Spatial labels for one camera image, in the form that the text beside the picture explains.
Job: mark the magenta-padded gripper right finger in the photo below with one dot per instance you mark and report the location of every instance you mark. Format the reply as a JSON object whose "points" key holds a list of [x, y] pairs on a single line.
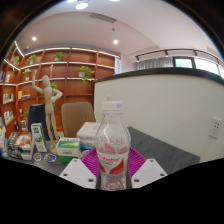
{"points": [[150, 171]]}

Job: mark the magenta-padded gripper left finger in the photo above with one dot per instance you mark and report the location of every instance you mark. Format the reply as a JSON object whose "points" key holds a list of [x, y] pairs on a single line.
{"points": [[77, 173]]}

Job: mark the clear plastic water bottle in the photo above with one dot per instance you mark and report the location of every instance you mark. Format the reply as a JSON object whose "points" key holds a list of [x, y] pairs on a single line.
{"points": [[112, 146]]}

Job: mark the small round sticker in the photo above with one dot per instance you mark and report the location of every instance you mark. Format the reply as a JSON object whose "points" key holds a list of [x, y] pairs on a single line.
{"points": [[50, 158], [37, 157]]}

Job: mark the white cardboard box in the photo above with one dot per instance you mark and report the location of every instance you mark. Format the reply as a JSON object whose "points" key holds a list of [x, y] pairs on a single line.
{"points": [[87, 133]]}

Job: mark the tall green white carton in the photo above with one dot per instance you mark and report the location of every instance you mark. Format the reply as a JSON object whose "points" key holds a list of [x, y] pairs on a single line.
{"points": [[39, 136]]}

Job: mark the wooden artist mannequin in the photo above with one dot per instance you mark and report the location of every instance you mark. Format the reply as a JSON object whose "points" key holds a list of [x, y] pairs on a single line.
{"points": [[50, 113]]}

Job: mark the chair with dark jacket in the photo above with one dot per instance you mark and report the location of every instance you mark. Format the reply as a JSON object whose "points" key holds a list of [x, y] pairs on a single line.
{"points": [[36, 118]]}

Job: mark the stack of colourful boxes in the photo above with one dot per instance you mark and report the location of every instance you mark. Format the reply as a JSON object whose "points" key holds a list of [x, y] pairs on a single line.
{"points": [[3, 143]]}

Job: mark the orange wooden shelf unit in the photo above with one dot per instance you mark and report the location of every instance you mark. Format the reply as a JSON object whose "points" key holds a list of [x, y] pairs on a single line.
{"points": [[71, 88]]}

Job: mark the grey curtain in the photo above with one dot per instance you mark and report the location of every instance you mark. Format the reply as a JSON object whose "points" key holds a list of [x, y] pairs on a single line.
{"points": [[153, 63]]}

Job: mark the window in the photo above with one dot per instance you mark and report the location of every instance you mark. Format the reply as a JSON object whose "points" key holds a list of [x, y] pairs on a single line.
{"points": [[203, 65]]}

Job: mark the ceiling air vent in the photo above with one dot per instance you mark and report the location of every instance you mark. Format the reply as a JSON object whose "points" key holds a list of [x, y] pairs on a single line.
{"points": [[102, 17]]}

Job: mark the multi-bulb ceiling lamp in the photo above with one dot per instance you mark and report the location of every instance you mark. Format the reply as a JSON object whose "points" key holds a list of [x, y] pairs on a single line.
{"points": [[81, 5]]}

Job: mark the white wall socket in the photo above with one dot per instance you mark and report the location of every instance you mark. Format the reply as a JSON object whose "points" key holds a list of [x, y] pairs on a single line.
{"points": [[215, 127]]}

